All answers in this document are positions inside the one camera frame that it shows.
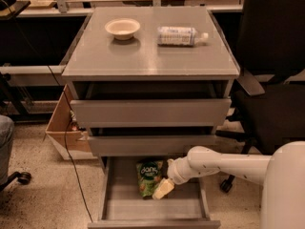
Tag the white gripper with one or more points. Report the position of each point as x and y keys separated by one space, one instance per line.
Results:
x=174 y=174

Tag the green rice chip bag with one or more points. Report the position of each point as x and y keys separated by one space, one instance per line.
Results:
x=149 y=175

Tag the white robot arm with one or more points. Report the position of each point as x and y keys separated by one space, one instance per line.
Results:
x=281 y=174

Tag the grey middle drawer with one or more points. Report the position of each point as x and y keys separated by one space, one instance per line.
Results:
x=148 y=141

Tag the grey drawer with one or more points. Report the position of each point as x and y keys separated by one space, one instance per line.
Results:
x=118 y=104
x=148 y=141
x=122 y=207

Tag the grey bottom drawer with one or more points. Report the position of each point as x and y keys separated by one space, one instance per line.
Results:
x=122 y=207

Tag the grey drawer cabinet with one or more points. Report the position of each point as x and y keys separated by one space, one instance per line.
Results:
x=100 y=57

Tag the grey top drawer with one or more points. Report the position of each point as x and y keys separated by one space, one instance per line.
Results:
x=118 y=104

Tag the brown cardboard box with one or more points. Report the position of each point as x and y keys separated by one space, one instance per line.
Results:
x=67 y=139

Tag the clear plastic water bottle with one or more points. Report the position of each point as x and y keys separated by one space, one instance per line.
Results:
x=180 y=36

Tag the white paper bowl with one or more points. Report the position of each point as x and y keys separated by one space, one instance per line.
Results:
x=122 y=28

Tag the black office chair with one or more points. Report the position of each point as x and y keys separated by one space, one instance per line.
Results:
x=269 y=48

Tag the grey chair at left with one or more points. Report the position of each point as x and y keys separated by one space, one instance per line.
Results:
x=6 y=141

